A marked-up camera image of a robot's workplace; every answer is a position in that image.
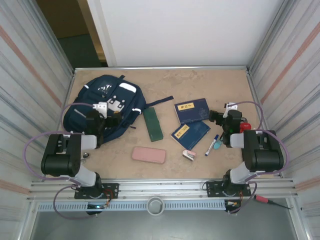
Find pink pencil case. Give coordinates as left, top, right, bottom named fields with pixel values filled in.
left=131, top=146, right=167, bottom=165

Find navy blue backpack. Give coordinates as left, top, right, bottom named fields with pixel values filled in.
left=62, top=74, right=175, bottom=145

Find aluminium table side rail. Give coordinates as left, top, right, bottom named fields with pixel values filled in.
left=43, top=69, right=76, bottom=181
left=246, top=69, right=283, bottom=180

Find red pipe wrench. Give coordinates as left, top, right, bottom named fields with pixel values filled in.
left=239, top=121, right=252, bottom=133

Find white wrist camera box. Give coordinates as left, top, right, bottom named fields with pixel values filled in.
left=223, top=101, right=238, bottom=118
left=91, top=101, right=109, bottom=119

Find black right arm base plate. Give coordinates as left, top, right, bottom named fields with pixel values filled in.
left=205, top=181, right=252, bottom=198

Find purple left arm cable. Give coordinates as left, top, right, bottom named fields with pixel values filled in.
left=22, top=101, right=101, bottom=220

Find grey round pipe fitting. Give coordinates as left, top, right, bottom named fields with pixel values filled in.
left=146, top=196, right=165, bottom=215

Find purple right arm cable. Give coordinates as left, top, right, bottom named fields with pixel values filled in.
left=228, top=100, right=291, bottom=215

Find white door frame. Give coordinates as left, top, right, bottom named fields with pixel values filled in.
left=76, top=0, right=118, bottom=68

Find dark green pencil case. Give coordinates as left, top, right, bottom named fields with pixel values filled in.
left=142, top=106, right=165, bottom=143

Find pink and white stapler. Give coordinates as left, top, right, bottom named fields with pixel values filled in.
left=181, top=149, right=197, bottom=162

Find grey slotted cable duct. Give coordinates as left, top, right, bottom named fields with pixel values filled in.
left=36, top=201, right=226, bottom=212

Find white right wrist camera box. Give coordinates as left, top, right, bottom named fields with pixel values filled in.
left=223, top=101, right=238, bottom=118

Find small circuit board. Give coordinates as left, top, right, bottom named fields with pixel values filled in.
left=224, top=199, right=243, bottom=215
left=86, top=202, right=111, bottom=216

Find blue and white marker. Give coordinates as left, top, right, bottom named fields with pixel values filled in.
left=204, top=134, right=220, bottom=157

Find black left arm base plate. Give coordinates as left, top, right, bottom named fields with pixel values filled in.
left=74, top=183, right=120, bottom=200

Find red handle black shaft screwdriver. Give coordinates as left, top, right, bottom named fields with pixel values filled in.
left=254, top=194, right=292, bottom=210

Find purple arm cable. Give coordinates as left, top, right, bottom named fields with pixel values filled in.
left=228, top=100, right=291, bottom=215
left=22, top=101, right=101, bottom=220

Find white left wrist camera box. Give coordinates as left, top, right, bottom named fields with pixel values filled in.
left=91, top=101, right=109, bottom=119

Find long aluminium table edge rail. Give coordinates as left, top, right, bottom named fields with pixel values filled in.
left=73, top=65, right=251, bottom=73

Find wide aluminium rail beam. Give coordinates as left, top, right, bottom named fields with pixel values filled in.
left=27, top=177, right=300, bottom=202

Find navy book yellow label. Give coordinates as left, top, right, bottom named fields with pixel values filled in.
left=170, top=120, right=212, bottom=152
left=174, top=97, right=212, bottom=125

